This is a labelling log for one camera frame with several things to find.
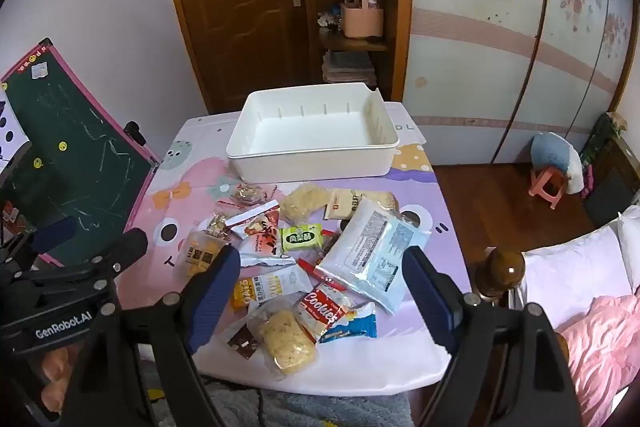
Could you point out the silver foil packet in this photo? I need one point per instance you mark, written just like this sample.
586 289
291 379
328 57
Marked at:
262 259

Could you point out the clear packet yellow bun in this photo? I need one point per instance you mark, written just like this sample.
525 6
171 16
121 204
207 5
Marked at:
287 342

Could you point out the wooden corner shelf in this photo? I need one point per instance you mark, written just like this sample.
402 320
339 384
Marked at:
350 44

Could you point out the black box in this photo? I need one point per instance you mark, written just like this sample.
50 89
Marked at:
607 204

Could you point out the green chalkboard pink frame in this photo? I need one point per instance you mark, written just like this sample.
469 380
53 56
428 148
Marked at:
75 157

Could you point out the beige wafer packet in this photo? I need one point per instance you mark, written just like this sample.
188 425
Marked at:
350 202

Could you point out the dark brown snack packet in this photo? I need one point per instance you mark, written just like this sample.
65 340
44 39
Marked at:
244 342

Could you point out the small brown candy packet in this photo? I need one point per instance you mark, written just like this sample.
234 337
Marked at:
217 225

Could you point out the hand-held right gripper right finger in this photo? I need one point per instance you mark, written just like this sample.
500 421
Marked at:
430 292

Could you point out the pink basket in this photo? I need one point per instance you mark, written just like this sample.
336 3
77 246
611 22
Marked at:
362 24

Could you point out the black chalkboard knob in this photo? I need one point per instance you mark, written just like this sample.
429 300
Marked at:
135 133

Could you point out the blue white snack packet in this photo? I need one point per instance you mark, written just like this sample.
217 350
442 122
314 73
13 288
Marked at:
357 324

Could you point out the wooden door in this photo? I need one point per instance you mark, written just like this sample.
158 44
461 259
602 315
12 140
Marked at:
235 7

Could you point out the folded towels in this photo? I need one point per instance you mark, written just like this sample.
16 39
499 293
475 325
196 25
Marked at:
347 67

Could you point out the white pillow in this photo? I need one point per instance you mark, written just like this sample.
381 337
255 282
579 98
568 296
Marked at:
575 272
631 242

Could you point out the white plastic bin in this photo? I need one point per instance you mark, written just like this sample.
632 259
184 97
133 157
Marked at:
310 132

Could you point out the clear packet pale crackers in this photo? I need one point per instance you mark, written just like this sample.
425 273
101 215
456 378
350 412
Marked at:
302 202

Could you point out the yellow clear snack bag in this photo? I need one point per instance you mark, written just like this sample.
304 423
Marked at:
195 257

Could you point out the white dotted board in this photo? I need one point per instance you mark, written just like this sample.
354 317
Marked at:
10 137

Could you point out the pink quilt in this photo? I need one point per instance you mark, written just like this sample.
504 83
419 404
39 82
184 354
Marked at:
610 347

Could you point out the person's left hand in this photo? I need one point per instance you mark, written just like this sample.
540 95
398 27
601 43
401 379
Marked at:
55 372

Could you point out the cartoon printed tablecloth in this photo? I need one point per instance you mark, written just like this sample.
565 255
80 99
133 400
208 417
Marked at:
430 207

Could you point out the red stick packet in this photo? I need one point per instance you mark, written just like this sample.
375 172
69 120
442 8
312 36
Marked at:
315 274

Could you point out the green snack packet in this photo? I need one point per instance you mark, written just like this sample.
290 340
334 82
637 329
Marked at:
301 238

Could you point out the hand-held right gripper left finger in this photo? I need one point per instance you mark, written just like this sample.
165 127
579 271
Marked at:
215 297

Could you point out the white orange snack packet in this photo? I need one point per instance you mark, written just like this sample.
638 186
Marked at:
275 284

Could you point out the wooden bedpost knob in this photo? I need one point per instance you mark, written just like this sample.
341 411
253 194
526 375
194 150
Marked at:
505 269

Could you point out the white red strip packet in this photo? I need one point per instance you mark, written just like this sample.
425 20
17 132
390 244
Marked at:
250 214

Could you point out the small gold candy packet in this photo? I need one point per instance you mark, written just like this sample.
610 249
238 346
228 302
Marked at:
247 195

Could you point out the large white blue packet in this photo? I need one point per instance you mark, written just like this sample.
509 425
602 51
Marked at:
370 252

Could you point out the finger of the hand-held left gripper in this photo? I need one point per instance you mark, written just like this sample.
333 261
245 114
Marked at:
55 233
132 243

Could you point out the grey rug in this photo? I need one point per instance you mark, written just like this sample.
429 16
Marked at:
310 409

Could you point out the floral wardrobe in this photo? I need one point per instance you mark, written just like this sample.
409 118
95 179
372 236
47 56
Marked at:
500 57

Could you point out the red orange snack packet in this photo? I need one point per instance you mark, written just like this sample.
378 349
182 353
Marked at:
262 232

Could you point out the red cookie packet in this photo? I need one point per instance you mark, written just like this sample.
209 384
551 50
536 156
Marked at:
322 312

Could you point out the pink plastic stool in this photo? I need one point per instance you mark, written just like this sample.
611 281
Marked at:
547 182

